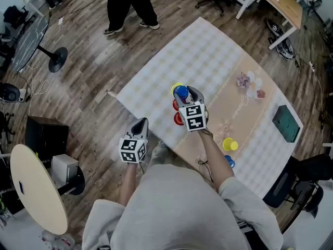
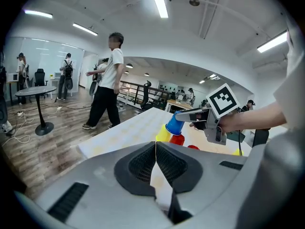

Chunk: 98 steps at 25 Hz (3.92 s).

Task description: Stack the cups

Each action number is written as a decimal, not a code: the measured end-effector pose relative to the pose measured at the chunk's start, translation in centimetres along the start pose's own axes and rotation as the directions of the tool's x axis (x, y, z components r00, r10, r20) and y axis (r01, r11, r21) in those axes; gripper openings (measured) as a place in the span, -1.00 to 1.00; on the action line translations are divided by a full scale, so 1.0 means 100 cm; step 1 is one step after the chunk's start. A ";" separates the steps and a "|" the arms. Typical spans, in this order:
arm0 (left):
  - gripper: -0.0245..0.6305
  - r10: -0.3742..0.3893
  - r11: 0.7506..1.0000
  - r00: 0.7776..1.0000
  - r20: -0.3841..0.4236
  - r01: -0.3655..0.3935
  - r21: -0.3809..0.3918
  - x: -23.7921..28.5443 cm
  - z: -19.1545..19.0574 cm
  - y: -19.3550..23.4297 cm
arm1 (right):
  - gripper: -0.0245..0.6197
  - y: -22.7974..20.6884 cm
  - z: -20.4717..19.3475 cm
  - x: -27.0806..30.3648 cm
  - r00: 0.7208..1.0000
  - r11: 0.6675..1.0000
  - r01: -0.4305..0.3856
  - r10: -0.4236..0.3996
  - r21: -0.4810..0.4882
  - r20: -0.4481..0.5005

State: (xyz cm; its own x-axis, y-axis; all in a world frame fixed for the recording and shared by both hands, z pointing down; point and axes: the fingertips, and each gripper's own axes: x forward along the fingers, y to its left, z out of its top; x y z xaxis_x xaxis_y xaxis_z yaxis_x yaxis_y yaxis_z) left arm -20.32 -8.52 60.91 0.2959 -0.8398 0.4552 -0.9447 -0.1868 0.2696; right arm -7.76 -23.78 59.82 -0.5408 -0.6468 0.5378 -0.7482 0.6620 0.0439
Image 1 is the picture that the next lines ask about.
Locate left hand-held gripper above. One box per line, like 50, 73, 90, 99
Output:
119, 118, 149, 164

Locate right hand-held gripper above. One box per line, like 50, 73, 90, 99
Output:
173, 85, 209, 132

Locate blue paper cup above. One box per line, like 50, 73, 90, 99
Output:
223, 155, 236, 169
173, 85, 189, 101

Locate yellow paper cup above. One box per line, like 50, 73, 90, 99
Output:
171, 82, 184, 95
222, 137, 239, 152

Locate person's right forearm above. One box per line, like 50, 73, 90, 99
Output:
199, 129, 235, 192

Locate person's left forearm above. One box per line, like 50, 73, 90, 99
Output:
118, 162, 140, 207

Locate person's grey trouser legs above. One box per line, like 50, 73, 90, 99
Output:
148, 139, 183, 168

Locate purple plant in white pot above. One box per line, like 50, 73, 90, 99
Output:
236, 72, 251, 88

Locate white grey computer case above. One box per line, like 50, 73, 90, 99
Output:
50, 154, 80, 189

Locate person's grey sweatshirt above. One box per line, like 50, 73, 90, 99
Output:
82, 164, 284, 250

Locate black cabinet box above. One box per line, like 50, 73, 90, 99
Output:
24, 115, 70, 164

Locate dark green box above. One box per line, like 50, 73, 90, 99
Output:
272, 105, 301, 143

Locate black white backpack rig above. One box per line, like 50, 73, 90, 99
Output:
265, 18, 297, 61

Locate round beige table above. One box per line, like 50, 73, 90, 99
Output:
9, 143, 86, 236

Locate wooden top white table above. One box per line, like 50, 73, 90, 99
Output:
235, 0, 304, 51

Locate black grey round device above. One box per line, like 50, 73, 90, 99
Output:
0, 82, 29, 104

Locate round black marble table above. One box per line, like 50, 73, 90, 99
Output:
10, 15, 69, 74

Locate black folding chair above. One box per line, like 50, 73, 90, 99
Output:
289, 180, 325, 219

